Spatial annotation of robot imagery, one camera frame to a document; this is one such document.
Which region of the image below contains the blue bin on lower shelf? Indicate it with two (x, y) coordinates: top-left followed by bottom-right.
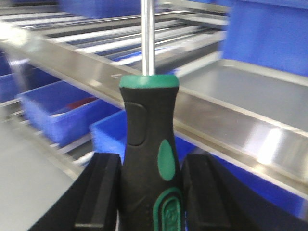
(90, 110), (127, 161)

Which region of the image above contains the blue bin with red item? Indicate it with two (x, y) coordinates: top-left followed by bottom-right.
(18, 81), (120, 147)

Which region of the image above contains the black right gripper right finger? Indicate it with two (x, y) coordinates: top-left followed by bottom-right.
(182, 154), (308, 231)

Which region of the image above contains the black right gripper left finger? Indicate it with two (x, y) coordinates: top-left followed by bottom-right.
(31, 153), (121, 231)

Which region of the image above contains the steel shelving rack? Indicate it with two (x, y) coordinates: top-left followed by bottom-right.
(0, 3), (308, 197)

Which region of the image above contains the green black screwdriver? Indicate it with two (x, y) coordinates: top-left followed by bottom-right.
(119, 0), (185, 231)

